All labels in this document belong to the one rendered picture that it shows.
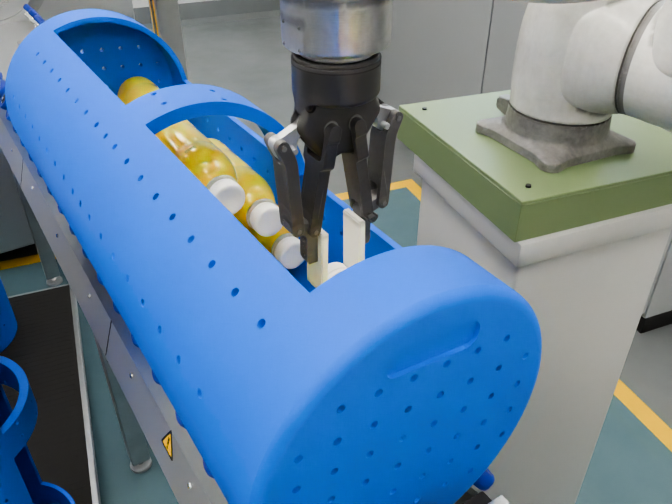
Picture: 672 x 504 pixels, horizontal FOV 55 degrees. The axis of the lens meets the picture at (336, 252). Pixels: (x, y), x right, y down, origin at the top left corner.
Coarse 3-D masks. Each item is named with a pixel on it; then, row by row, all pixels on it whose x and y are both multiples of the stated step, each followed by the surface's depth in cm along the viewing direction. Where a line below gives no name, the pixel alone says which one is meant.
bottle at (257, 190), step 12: (216, 144) 86; (228, 156) 83; (240, 168) 80; (240, 180) 78; (252, 180) 78; (264, 180) 80; (252, 192) 77; (264, 192) 78; (252, 204) 77; (240, 216) 78; (252, 228) 78
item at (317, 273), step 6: (324, 234) 61; (318, 240) 62; (324, 240) 61; (318, 246) 62; (324, 246) 62; (318, 252) 62; (324, 252) 62; (318, 258) 63; (324, 258) 62; (312, 264) 64; (318, 264) 63; (324, 264) 63; (312, 270) 65; (318, 270) 64; (324, 270) 63; (312, 276) 65; (318, 276) 64; (324, 276) 64; (312, 282) 66; (318, 282) 64
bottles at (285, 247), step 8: (256, 232) 82; (280, 232) 82; (288, 232) 83; (264, 240) 82; (272, 240) 82; (280, 240) 81; (288, 240) 81; (296, 240) 81; (272, 248) 81; (280, 248) 80; (288, 248) 80; (296, 248) 81; (280, 256) 80; (288, 256) 81; (296, 256) 82; (288, 264) 81; (296, 264) 82
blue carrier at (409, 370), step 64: (64, 64) 87; (128, 64) 111; (64, 128) 79; (128, 128) 70; (64, 192) 77; (128, 192) 64; (192, 192) 58; (128, 256) 61; (192, 256) 53; (256, 256) 50; (384, 256) 47; (448, 256) 49; (128, 320) 63; (192, 320) 51; (256, 320) 46; (320, 320) 43; (384, 320) 42; (448, 320) 45; (512, 320) 50; (192, 384) 50; (256, 384) 44; (320, 384) 41; (384, 384) 44; (448, 384) 49; (512, 384) 55; (256, 448) 43; (320, 448) 44; (384, 448) 48; (448, 448) 54
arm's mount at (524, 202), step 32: (480, 96) 119; (416, 128) 110; (448, 128) 107; (640, 128) 108; (448, 160) 103; (480, 160) 97; (512, 160) 97; (608, 160) 98; (640, 160) 98; (480, 192) 96; (512, 192) 89; (544, 192) 89; (576, 192) 90; (608, 192) 92; (640, 192) 95; (512, 224) 90; (544, 224) 91; (576, 224) 93
